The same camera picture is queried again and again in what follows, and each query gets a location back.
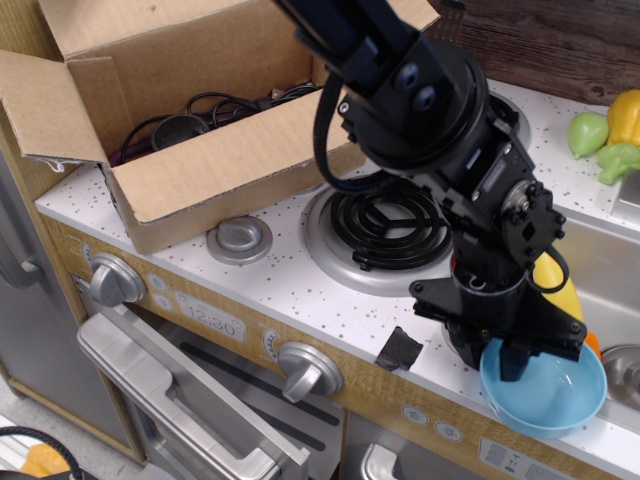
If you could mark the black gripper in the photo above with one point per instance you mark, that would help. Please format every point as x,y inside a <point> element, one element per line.
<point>473,314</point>

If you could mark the light blue plastic bowl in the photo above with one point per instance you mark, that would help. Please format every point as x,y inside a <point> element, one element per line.
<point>553,398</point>

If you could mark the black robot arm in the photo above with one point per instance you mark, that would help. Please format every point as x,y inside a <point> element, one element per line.
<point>421,109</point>

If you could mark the black tape piece front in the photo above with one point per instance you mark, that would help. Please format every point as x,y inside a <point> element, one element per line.
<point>399,352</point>

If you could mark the yellow toy corn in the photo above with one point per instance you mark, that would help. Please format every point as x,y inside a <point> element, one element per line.
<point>548,273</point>

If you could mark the orange toy carrot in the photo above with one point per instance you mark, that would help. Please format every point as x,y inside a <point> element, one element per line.
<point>592,341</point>

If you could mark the silver metal sink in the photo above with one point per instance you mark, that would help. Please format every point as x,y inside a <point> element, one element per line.
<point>603,256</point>

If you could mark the front black stove burner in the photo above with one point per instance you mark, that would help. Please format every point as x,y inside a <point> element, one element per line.
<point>381,242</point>

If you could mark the black stove burner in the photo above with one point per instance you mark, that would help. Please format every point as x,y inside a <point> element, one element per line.
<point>513,115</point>
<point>381,242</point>

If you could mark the right silver oven knob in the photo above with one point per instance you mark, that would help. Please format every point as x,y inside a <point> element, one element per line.
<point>307,371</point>

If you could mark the silver oven knob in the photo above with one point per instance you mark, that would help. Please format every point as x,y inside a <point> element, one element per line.
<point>114,281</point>
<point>307,371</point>

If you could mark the green toy broccoli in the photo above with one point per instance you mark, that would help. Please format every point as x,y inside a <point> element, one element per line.
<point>616,160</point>

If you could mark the green toy pear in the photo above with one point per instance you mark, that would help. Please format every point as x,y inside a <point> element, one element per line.
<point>586,133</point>

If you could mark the rear black stove burner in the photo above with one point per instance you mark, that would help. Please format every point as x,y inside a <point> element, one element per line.
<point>513,115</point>

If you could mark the silver countertop knob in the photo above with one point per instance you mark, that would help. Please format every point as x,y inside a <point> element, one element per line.
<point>239,241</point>

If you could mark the yellow toy bell pepper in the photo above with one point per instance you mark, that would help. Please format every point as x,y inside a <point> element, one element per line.
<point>623,118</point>

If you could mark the oven clock display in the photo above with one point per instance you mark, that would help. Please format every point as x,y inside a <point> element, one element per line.
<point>211,316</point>

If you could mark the silver oven door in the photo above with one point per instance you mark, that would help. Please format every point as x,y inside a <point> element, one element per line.
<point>207,413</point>

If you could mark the open cardboard box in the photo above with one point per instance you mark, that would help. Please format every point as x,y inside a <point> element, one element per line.
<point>195,111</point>

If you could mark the left silver oven knob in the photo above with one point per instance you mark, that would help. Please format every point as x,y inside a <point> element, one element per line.
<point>114,281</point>

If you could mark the orange object on floor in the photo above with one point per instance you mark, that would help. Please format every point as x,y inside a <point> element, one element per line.
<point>43,460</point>

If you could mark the grey dishwasher door handle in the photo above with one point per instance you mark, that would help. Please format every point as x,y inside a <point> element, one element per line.
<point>378,463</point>

